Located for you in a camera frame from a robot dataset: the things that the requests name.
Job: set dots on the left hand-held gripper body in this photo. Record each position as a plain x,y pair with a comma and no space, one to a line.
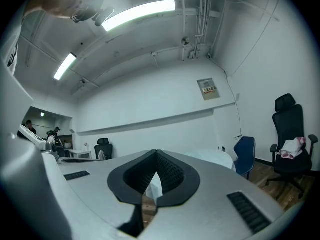
32,135

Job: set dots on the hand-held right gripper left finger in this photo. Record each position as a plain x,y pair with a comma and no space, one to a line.
95,184

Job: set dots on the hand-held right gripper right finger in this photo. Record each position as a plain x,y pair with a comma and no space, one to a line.
212,209

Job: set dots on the small white table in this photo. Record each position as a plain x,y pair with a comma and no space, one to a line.
80,153

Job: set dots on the small black office chair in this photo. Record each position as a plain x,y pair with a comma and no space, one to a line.
103,149

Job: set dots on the person's white printed shirt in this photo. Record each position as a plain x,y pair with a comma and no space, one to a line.
12,89

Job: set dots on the blue chair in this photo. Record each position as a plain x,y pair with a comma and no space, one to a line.
245,156

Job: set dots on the short ceiling light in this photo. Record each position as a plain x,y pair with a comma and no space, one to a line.
64,66

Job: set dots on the pink checkered cloth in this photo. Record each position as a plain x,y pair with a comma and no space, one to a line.
293,146

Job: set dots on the tall black office chair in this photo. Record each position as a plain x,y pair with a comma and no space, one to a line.
290,124

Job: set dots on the long ceiling light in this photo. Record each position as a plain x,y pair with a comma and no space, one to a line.
140,14

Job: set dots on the round ceiling sensor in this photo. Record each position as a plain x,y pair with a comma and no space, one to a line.
185,41

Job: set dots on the white ceiling pipes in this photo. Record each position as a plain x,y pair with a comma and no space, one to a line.
200,21

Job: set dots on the grey wall electrical panel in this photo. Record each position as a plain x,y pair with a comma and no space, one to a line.
208,89

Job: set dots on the black head-worn camera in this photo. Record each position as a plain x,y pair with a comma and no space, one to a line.
100,15

